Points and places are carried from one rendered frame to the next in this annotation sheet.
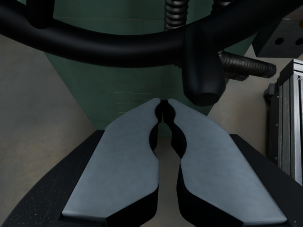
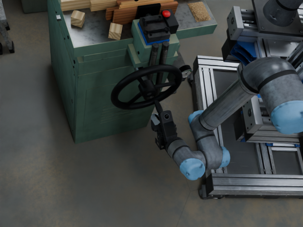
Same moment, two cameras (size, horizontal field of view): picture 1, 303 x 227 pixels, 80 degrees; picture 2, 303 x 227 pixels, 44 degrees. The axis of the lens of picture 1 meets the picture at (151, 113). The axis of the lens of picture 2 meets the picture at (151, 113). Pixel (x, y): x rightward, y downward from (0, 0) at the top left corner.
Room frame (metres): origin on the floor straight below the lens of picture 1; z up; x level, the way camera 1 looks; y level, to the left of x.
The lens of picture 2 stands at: (-0.51, 0.50, 2.02)
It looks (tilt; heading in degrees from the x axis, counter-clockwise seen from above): 60 degrees down; 319
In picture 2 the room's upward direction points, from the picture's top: 23 degrees clockwise
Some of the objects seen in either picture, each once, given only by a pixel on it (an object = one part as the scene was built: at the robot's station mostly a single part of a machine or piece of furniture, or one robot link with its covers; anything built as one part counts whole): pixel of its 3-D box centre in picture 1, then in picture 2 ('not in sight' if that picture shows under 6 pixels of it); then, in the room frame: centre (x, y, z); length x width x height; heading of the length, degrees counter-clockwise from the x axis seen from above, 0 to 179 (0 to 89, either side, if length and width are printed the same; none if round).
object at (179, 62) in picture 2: (281, 19); (175, 68); (0.32, -0.24, 0.58); 0.12 x 0.08 x 0.08; 179
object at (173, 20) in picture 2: not in sight; (159, 26); (0.27, -0.04, 0.99); 0.13 x 0.11 x 0.06; 89
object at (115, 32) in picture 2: not in sight; (115, 31); (0.33, 0.10, 0.92); 0.04 x 0.04 x 0.04; 63
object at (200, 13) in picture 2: not in sight; (199, 10); (0.37, -0.29, 0.91); 0.10 x 0.07 x 0.02; 179
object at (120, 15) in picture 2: not in sight; (145, 13); (0.38, -0.04, 0.94); 0.26 x 0.01 x 0.07; 89
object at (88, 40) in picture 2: not in sight; (144, 29); (0.36, -0.04, 0.87); 0.61 x 0.30 x 0.06; 89
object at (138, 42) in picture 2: not in sight; (153, 38); (0.27, -0.04, 0.91); 0.15 x 0.14 x 0.09; 89
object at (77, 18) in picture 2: not in sight; (77, 18); (0.42, 0.21, 0.92); 0.04 x 0.04 x 0.04; 56
